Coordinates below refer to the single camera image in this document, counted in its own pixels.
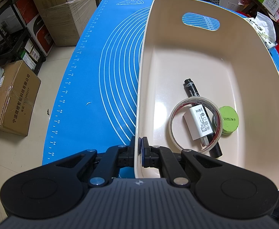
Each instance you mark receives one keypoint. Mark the flat cardboard box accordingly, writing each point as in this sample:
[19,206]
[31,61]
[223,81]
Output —
[13,97]

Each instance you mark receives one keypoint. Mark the blue silicone baking mat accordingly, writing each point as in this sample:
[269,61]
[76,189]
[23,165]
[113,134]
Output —
[106,76]

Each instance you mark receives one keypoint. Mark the white charger plug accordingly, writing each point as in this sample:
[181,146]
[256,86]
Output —
[199,121]

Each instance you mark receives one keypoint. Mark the black metal rack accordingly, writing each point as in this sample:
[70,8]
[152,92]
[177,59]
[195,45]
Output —
[8,35]

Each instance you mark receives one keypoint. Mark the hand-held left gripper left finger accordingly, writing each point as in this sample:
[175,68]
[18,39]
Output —
[132,148]

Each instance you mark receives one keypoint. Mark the large wrapped cardboard box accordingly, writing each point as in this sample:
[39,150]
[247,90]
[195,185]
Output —
[68,21]

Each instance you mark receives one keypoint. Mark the red white appliance box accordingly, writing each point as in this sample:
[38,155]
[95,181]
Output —
[40,37]

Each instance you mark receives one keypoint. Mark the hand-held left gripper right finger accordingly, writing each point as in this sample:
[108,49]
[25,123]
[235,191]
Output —
[143,153]

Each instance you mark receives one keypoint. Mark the white tissue pack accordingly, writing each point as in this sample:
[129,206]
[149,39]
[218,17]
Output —
[263,28]

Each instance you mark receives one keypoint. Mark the beige plastic storage basket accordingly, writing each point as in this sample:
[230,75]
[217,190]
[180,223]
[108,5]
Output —
[189,59]

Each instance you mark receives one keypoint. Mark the clear tape roll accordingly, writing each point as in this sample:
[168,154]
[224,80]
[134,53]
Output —
[172,121]

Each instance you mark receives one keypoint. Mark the black marker pen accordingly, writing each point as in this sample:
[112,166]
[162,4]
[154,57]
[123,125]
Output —
[192,88]

